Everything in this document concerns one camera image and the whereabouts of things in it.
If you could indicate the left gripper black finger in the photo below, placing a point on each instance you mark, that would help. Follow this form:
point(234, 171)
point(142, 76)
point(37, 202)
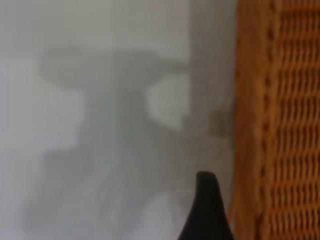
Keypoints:
point(206, 215)

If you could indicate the orange-brown wicker basket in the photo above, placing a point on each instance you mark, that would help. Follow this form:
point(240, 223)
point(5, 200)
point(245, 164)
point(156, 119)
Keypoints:
point(282, 125)

